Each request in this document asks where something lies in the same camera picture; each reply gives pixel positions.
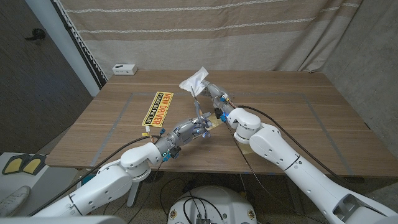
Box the white power strip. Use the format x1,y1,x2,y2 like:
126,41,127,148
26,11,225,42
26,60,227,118
112,63,138,76

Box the white tissue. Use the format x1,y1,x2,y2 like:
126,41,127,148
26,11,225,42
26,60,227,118
178,66,210,97

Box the yellow black foot pedal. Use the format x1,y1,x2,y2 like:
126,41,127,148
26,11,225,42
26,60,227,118
1,154,25,175
22,154,47,175

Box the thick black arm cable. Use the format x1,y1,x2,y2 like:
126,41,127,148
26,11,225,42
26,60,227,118
27,135,161,217
238,105,349,184

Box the yellow new driver sticker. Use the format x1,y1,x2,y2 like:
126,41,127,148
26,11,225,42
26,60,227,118
141,91,174,128

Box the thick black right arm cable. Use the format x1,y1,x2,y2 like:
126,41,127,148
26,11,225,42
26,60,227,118
238,105,349,184

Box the dark wooden door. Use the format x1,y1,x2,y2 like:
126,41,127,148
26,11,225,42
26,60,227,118
0,0,94,155

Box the black curtain edge strip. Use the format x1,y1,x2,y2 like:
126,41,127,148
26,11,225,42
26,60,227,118
51,0,109,90

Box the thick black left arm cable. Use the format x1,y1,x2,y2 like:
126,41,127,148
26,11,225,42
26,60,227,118
27,135,161,217

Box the white door frame post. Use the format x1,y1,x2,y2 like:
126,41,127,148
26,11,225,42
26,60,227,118
24,0,101,97

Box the black door handle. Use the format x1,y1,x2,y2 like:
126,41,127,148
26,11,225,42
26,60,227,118
24,28,47,41

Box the white table leg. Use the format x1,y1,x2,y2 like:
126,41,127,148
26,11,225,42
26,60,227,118
126,179,144,208

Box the grey orange-handled scissors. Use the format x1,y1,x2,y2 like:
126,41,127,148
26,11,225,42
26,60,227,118
190,86,210,129

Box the white sneaker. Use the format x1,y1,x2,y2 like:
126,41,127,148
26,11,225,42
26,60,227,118
0,185,31,218

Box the grey table leg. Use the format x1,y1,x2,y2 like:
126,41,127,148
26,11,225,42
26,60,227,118
284,177,307,216

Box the teal box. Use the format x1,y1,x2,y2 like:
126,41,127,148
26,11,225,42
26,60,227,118
81,174,97,187

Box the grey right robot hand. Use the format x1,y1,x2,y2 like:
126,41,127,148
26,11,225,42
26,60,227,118
200,80,239,121

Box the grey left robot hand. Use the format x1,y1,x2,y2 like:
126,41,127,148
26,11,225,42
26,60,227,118
154,114,213,161

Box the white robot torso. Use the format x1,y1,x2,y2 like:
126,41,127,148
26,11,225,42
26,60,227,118
167,185,258,224

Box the grey tape outline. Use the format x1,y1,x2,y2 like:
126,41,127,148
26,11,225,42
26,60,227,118
89,91,356,176

